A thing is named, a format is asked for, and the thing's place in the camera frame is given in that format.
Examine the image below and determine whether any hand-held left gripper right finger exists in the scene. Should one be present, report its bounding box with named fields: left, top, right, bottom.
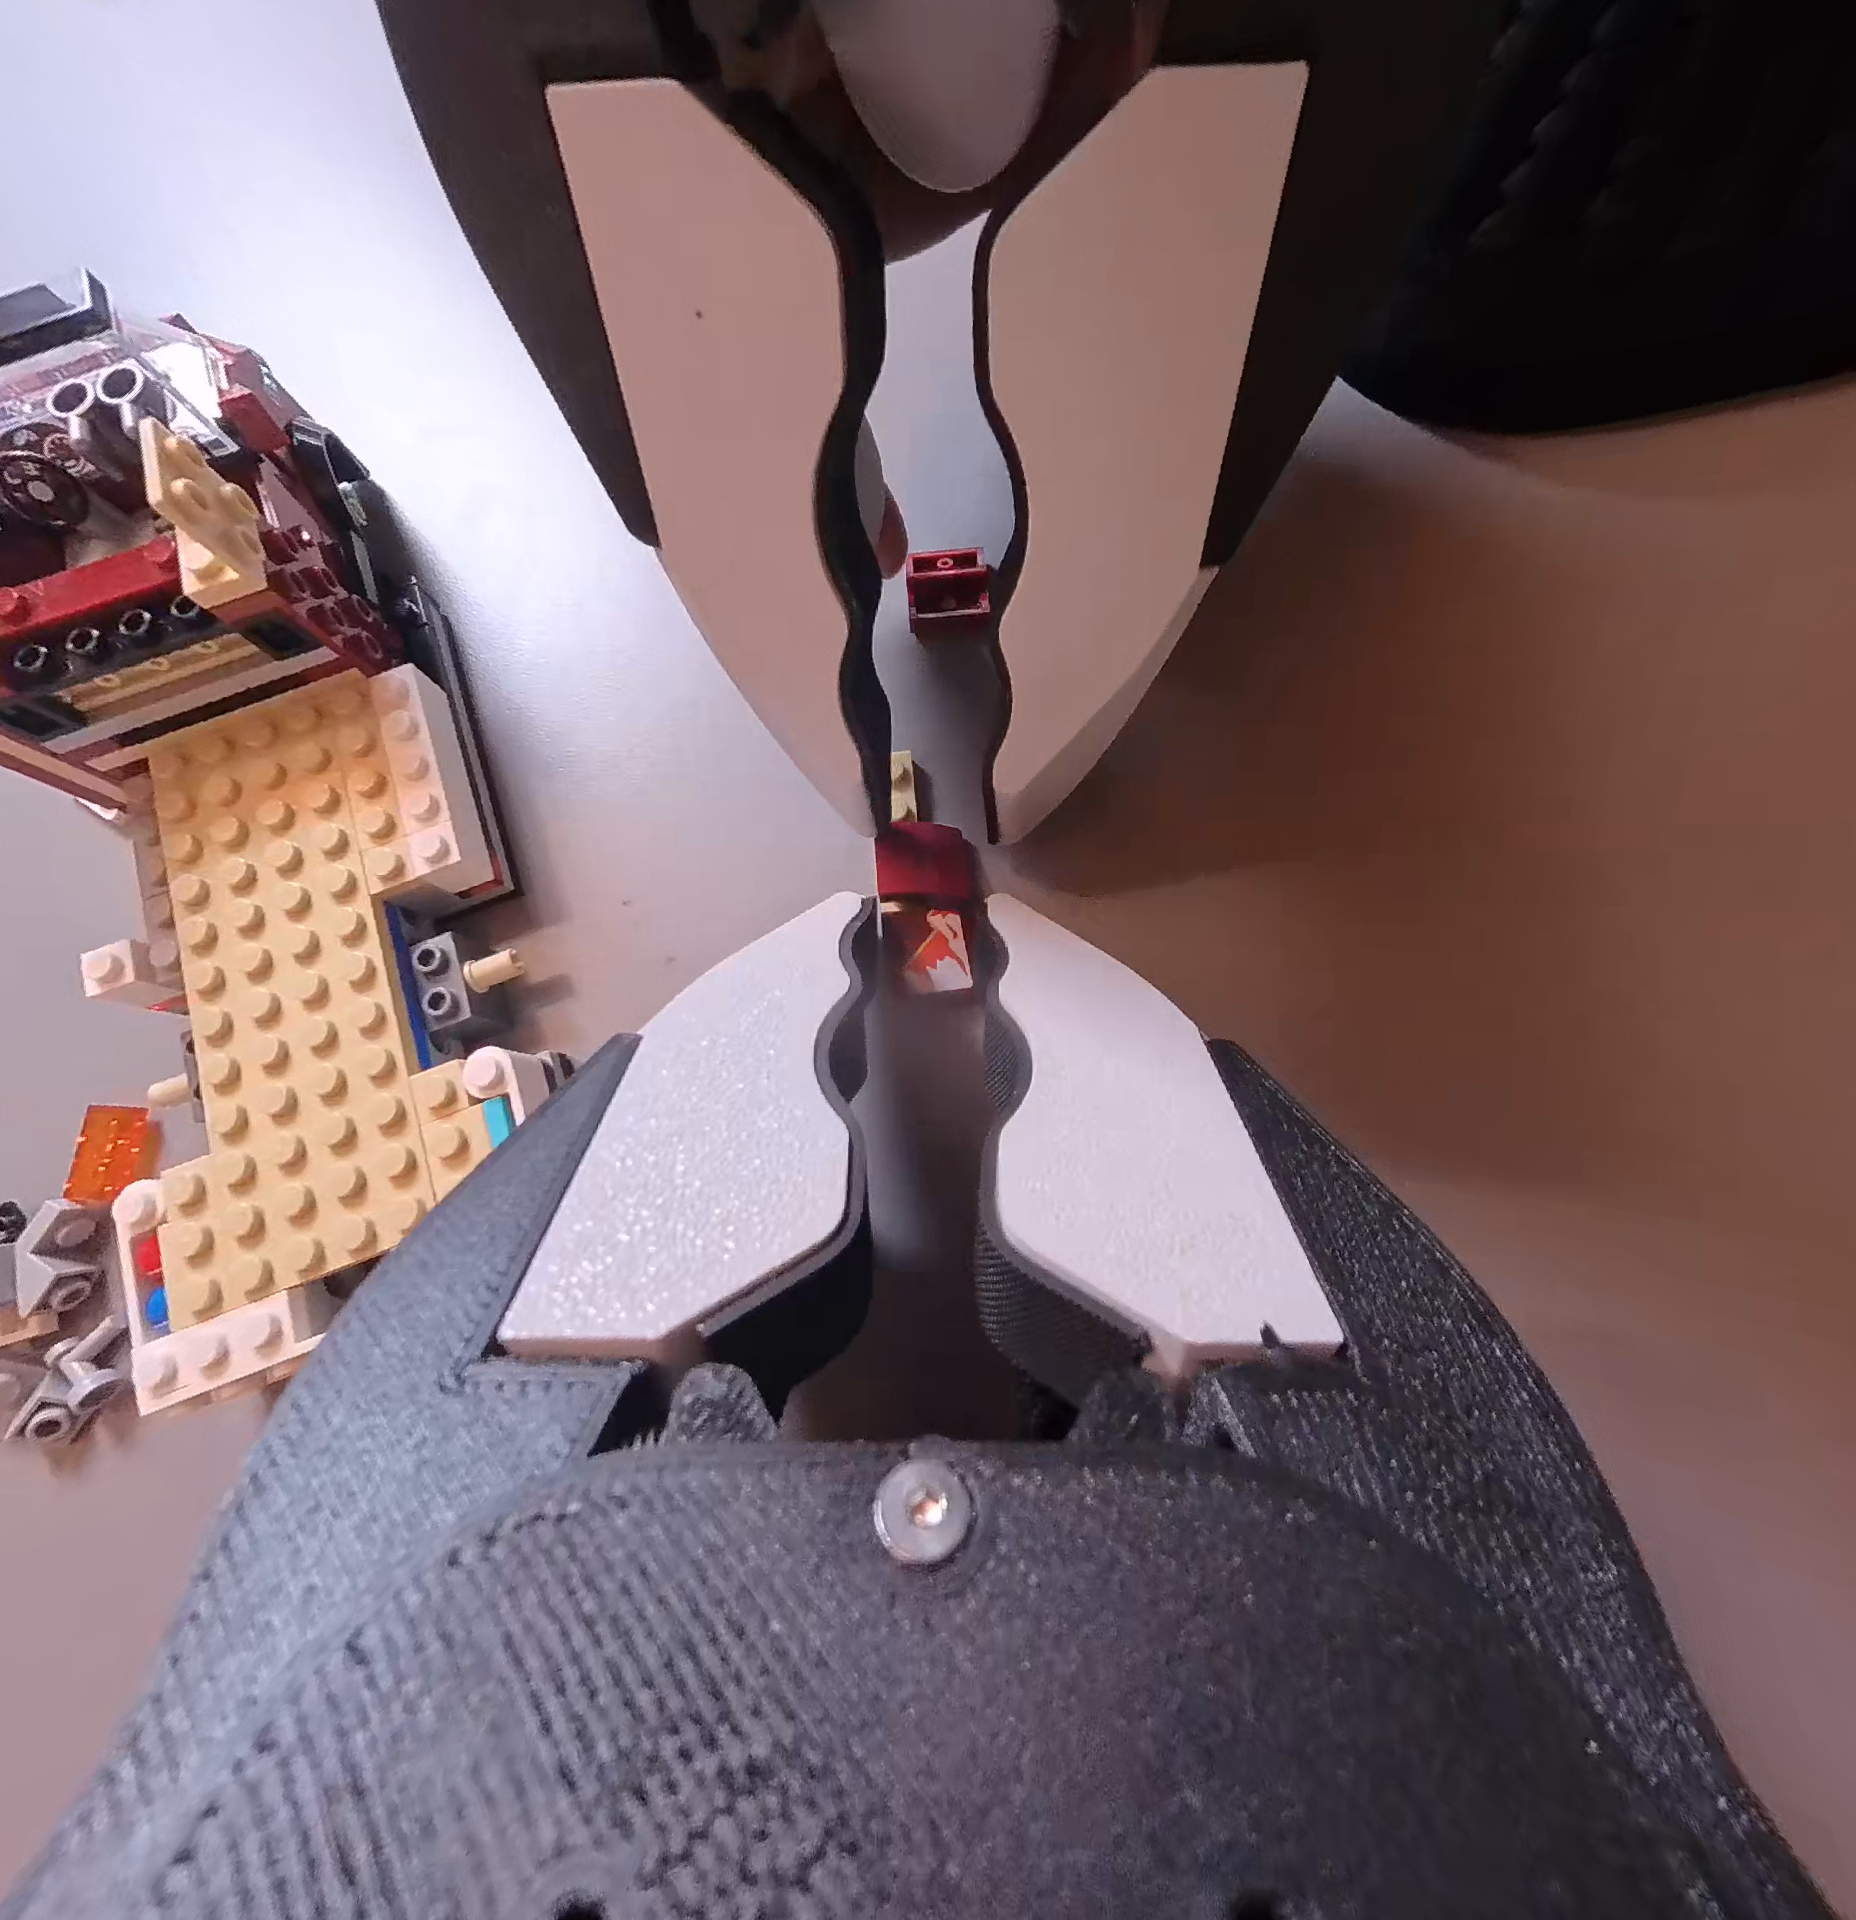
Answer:
left=978, top=896, right=1350, bottom=1374

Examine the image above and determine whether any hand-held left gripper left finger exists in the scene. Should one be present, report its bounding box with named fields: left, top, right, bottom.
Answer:
left=496, top=892, right=877, bottom=1370

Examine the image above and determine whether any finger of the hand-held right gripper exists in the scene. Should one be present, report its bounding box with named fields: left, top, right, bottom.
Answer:
left=967, top=60, right=1314, bottom=849
left=547, top=74, right=894, bottom=841

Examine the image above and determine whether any small dark red brick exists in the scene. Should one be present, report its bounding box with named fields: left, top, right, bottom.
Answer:
left=906, top=547, right=995, bottom=639

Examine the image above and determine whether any grey desk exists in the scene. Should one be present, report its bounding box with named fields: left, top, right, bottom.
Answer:
left=0, top=0, right=1856, bottom=1846

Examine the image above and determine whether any person's right hand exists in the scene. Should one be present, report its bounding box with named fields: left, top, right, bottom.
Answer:
left=852, top=418, right=914, bottom=583

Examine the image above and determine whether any tan and dark red brick model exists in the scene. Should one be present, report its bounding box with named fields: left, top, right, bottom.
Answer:
left=0, top=270, right=578, bottom=1419

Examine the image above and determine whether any orange transparent studded brick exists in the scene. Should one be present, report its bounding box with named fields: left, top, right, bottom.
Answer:
left=62, top=1103, right=169, bottom=1205

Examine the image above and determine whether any pile of small grey bricks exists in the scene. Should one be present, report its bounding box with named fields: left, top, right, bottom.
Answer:
left=0, top=1198, right=133, bottom=1444

